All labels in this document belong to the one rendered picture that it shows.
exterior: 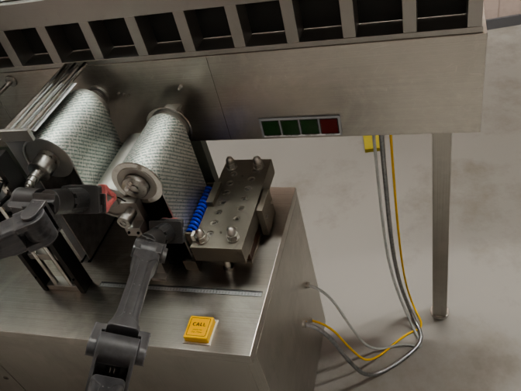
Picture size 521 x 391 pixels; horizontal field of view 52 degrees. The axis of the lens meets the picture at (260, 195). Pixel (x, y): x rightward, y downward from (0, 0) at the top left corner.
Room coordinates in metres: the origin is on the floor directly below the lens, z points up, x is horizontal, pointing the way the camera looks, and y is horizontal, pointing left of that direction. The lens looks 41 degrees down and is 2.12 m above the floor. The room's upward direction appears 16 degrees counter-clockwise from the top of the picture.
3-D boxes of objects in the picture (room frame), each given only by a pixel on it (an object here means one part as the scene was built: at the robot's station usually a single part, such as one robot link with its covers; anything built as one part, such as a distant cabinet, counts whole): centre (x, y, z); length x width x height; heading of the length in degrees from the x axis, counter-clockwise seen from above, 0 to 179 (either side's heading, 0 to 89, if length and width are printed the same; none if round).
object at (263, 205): (1.26, -0.01, 0.97); 0.10 x 0.03 x 0.11; 156
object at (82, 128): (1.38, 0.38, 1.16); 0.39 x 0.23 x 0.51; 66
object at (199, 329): (0.93, 0.26, 0.91); 0.07 x 0.07 x 0.02; 66
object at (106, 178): (1.37, 0.37, 1.18); 0.26 x 0.12 x 0.12; 156
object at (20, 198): (0.94, 0.48, 1.44); 0.12 x 0.12 x 0.09; 64
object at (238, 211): (1.29, 0.09, 1.00); 0.40 x 0.16 x 0.06; 156
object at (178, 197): (1.30, 0.21, 1.10); 0.23 x 0.01 x 0.18; 156
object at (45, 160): (1.29, 0.55, 1.34); 0.06 x 0.06 x 0.06; 66
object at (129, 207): (1.19, 0.36, 1.05); 0.06 x 0.05 x 0.31; 156
